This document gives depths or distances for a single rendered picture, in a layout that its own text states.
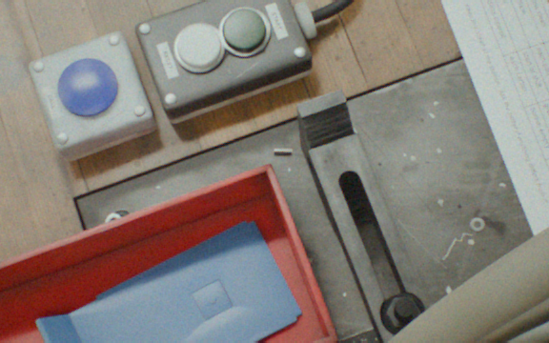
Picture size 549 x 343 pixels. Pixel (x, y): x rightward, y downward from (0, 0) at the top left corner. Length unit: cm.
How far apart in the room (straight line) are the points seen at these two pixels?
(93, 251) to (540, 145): 31
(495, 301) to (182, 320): 60
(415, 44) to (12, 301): 32
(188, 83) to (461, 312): 62
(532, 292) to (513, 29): 67
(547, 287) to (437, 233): 62
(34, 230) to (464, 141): 30
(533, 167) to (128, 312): 29
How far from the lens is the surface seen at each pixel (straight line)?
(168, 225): 80
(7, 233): 84
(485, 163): 83
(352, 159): 75
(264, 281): 80
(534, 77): 85
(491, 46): 86
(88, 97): 82
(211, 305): 80
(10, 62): 88
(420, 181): 83
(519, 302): 20
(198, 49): 82
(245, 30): 82
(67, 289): 82
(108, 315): 81
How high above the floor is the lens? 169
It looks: 74 degrees down
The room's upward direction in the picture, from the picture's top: 10 degrees counter-clockwise
